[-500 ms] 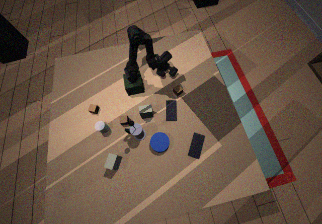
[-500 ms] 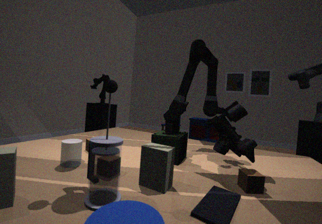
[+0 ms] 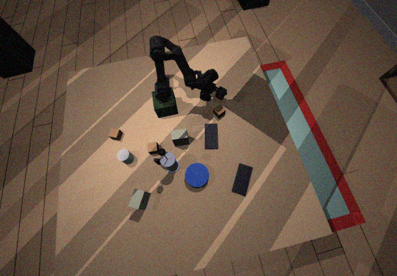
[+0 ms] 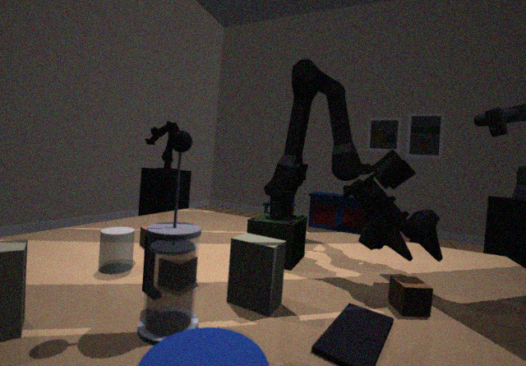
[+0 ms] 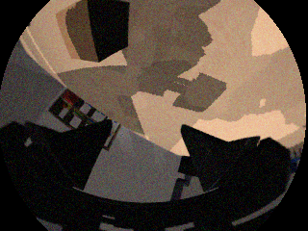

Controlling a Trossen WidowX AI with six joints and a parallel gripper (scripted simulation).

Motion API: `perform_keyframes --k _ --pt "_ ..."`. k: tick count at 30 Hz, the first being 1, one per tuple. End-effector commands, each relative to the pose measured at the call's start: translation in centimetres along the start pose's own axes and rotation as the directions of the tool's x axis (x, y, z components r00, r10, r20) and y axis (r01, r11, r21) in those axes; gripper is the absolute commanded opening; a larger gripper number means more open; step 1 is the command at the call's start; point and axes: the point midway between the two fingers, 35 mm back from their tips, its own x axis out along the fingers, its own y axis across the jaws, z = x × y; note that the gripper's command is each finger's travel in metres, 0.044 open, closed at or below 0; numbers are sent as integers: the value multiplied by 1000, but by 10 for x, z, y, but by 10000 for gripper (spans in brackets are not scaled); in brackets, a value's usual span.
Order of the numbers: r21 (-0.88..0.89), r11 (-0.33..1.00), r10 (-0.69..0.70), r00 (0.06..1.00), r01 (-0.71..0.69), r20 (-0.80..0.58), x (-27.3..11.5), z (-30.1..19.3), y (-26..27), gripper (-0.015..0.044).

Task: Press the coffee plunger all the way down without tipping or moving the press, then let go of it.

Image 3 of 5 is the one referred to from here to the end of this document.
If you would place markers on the french press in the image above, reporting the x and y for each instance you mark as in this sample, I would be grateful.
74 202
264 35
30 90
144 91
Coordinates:
167 160

